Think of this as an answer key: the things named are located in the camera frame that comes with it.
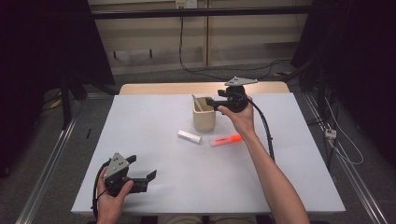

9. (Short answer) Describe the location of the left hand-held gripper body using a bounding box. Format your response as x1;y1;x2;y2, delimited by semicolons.
102;151;150;198

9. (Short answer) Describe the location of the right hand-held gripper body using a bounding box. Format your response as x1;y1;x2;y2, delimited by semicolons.
213;76;259;114

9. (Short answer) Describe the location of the clear pen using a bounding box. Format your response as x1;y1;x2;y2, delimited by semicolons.
191;93;205;113

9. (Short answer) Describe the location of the beige square pen holder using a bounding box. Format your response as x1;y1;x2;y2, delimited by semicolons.
191;96;217;133

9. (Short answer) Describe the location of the white eraser stick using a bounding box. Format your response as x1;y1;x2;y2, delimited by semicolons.
177;129;203;145

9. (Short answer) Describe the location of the orange highlighter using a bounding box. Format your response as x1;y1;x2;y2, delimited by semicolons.
208;133;244;148

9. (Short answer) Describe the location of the person's right hand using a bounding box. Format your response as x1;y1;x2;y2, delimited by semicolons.
217;95;257;140

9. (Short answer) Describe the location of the person's left hand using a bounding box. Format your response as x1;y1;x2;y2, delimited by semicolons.
95;167;135;222

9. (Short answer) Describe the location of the wooden table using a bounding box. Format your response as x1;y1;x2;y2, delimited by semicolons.
119;81;290;95

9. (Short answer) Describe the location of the black metal stand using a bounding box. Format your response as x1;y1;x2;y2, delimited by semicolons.
59;73;89;131

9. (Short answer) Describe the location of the black metal bar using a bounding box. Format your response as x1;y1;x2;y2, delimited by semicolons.
90;5;314;21

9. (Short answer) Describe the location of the black curtain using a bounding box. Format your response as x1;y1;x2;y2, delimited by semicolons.
291;0;396;169
0;0;115;179

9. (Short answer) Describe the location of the left hand-held gripper black cable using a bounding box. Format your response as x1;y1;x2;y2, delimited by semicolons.
91;158;112;220

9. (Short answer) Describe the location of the hand-held gripper black cable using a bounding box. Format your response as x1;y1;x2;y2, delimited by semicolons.
248;97;276;163
91;158;112;220

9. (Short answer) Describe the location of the right hand-held gripper black cable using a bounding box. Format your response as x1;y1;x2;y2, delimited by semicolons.
248;97;276;163

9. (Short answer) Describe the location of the black cable from socket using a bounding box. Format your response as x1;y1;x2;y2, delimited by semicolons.
177;7;293;82

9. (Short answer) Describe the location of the aluminium floor rail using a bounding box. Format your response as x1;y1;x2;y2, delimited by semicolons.
303;92;389;224
15;92;92;224

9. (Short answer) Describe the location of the white wall socket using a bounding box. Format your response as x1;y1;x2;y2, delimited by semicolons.
175;0;199;9

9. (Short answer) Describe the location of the white cable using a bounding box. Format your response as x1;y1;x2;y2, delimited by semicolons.
323;96;365;166

